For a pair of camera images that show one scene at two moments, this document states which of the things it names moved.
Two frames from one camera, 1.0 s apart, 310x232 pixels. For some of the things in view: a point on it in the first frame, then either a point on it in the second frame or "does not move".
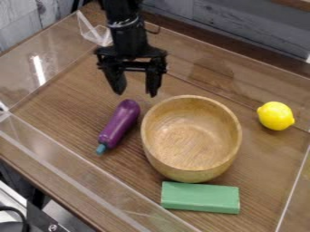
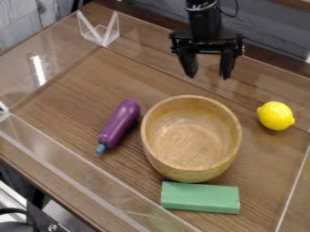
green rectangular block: x=199 y=197 does not move
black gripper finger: x=153 y=73 → x=225 y=63
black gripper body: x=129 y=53 → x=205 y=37
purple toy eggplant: x=125 y=111 does not move
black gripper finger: x=115 y=76 → x=188 y=62
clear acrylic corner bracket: x=96 y=33 does not move
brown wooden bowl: x=189 y=134 does not move
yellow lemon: x=276 y=116 does not move
